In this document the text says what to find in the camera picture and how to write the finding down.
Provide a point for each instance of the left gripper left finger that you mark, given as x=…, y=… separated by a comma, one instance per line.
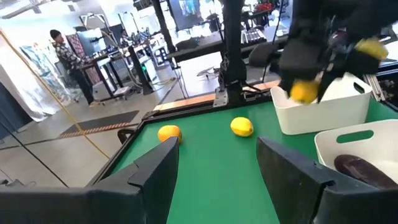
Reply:
x=93, y=207

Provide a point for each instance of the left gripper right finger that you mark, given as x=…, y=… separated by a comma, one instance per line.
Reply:
x=311, y=199

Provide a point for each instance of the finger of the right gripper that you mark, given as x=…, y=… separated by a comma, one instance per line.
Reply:
x=287, y=86
x=326, y=85

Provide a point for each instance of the yellow lemon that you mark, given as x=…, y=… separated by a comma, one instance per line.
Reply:
x=304, y=92
x=242, y=127

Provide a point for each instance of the large dark purple eggplant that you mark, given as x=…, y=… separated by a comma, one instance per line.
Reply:
x=357, y=169

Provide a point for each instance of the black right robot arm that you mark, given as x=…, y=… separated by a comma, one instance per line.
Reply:
x=357, y=15

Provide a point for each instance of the white plastic basket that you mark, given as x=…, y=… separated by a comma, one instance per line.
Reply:
x=326, y=115

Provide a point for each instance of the black office chair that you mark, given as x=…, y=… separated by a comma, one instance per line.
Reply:
x=261, y=54

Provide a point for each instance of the black hazard striped floor mat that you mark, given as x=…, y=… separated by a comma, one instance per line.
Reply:
x=99, y=123

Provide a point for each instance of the tan translucent plastic basket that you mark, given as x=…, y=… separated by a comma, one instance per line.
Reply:
x=385, y=149

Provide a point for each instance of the black desk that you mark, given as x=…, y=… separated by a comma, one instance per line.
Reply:
x=202, y=47

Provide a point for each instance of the large orange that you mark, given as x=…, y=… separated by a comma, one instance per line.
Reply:
x=168, y=131

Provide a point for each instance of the black monitor screen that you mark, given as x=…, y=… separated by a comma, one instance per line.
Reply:
x=186, y=12

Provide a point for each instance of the thin black pole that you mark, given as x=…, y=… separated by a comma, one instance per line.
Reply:
x=162, y=28

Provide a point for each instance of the white hanging banner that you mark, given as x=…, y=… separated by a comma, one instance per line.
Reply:
x=25, y=87

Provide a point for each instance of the black side table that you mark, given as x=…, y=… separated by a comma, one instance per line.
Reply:
x=102, y=62

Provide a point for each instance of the person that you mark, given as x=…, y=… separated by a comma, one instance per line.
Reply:
x=70, y=59

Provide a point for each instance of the black frame post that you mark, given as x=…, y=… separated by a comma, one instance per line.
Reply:
x=233, y=46

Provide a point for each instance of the silver metal bracket plate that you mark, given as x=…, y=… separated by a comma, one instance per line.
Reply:
x=220, y=99

